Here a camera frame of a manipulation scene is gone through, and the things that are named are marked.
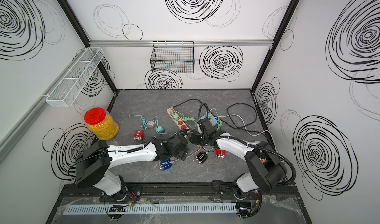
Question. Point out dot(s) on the blue power strip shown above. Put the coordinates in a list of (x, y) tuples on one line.
[(211, 119)]

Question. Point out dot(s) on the teal USB charger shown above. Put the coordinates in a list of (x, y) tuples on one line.
[(160, 130)]

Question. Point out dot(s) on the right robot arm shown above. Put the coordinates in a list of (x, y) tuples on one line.
[(265, 166)]

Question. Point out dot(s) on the green USB charger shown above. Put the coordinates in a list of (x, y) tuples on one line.
[(175, 116)]

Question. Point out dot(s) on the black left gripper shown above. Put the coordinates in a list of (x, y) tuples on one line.
[(184, 154)]

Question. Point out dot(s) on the beige power strip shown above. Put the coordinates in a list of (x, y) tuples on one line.
[(180, 123)]

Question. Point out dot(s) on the clear jar of yellow flakes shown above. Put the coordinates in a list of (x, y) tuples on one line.
[(101, 123)]

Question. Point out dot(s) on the black corner frame post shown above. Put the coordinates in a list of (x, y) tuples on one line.
[(65, 6)]

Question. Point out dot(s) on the black wire basket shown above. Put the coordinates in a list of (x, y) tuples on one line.
[(173, 59)]

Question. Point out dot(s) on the aluminium wall rail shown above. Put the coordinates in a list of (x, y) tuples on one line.
[(181, 43)]

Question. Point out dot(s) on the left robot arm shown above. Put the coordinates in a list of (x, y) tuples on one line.
[(93, 165)]

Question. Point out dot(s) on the white wire shelf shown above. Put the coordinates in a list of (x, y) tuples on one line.
[(83, 76)]

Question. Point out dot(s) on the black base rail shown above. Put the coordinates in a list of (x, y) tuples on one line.
[(218, 189)]

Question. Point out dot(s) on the pink USB charger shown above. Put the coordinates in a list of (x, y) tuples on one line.
[(151, 124)]

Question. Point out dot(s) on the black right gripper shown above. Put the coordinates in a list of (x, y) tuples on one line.
[(194, 141)]

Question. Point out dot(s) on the right black corner post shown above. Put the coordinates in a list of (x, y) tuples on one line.
[(276, 41)]

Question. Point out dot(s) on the white slotted cable duct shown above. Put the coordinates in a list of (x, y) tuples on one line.
[(182, 208)]

